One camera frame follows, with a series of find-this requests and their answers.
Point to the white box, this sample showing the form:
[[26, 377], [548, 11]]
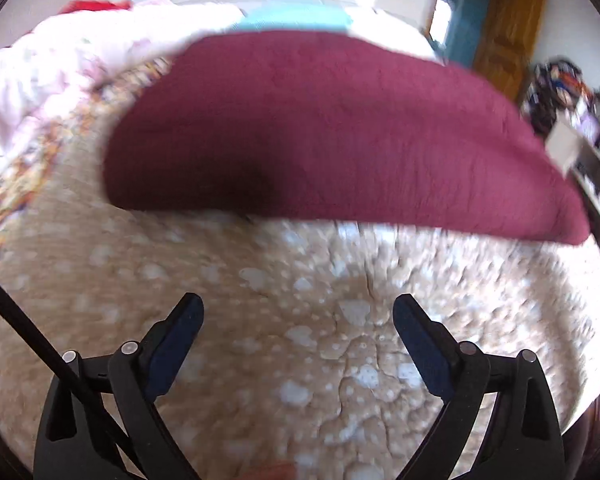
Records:
[[562, 145]]

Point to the teal pillow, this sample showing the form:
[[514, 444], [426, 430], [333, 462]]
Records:
[[295, 16]]

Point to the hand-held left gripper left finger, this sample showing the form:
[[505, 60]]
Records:
[[177, 340]]

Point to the pale pink blanket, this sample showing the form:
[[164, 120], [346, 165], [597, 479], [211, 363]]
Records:
[[55, 75]]

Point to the teal glass door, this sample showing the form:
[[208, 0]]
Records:
[[462, 5]]

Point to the wooden door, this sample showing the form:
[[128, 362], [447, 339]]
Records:
[[510, 40]]

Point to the cluttered clothes pile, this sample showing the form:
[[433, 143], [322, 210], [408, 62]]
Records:
[[555, 85]]

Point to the patterned beige bedspread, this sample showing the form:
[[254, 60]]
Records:
[[280, 310]]

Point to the maroon puffer jacket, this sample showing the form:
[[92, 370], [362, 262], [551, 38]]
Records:
[[330, 135]]

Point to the red cloth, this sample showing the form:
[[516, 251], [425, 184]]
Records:
[[95, 6]]

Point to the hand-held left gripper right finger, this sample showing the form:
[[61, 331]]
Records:
[[425, 345]]

